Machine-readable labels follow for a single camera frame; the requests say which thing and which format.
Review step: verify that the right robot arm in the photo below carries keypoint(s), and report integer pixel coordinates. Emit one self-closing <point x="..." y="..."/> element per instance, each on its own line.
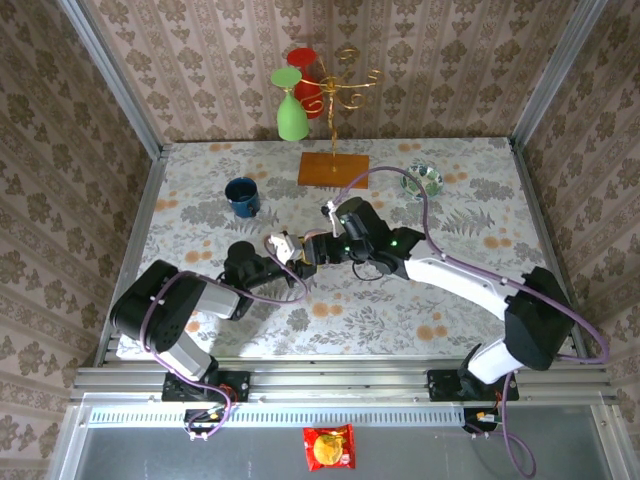
<point x="450" y="277"/>

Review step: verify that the red wine glass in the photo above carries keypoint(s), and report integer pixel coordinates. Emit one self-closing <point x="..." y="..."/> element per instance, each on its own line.
<point x="301" y="56"/>

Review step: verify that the dark blue mug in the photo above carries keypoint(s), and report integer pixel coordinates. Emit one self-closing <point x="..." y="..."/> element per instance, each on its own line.
<point x="247" y="202"/>

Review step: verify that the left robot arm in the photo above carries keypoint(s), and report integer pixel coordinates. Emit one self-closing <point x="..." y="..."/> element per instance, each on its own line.
<point x="160" y="310"/>

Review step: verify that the green wine glass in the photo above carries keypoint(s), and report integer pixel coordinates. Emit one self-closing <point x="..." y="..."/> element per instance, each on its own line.
<point x="292" y="120"/>

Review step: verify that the floral patterned table cover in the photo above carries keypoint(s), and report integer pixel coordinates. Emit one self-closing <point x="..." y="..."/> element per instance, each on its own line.
<point x="350" y="340"/>

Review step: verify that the gold rack with wooden base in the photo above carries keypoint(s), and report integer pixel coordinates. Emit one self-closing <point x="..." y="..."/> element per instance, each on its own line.
<point x="332" y="170"/>

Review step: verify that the aluminium mounting rail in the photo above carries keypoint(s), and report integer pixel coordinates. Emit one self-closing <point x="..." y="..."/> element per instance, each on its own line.
<point x="340" y="380"/>

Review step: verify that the green leaf patterned bowl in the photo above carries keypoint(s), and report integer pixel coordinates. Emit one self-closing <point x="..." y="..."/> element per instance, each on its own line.
<point x="411" y="189"/>

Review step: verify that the small black connector box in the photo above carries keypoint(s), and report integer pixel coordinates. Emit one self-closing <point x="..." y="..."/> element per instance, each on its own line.
<point x="197" y="422"/>
<point x="475" y="422"/>

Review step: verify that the aluminium table side rail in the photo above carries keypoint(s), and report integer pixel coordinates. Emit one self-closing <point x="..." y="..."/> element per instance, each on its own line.
<point x="535" y="200"/>
<point x="145" y="215"/>

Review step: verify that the red snack packet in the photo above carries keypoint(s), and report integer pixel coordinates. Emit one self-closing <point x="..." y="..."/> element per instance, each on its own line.
<point x="327" y="447"/>

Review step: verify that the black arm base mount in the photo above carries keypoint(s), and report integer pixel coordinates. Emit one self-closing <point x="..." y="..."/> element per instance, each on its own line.
<point x="235" y="385"/>
<point x="442" y="387"/>

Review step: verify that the aluminium corner post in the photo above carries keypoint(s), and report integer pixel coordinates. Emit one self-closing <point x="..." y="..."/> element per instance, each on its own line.
<point x="112" y="80"/>
<point x="555" y="75"/>

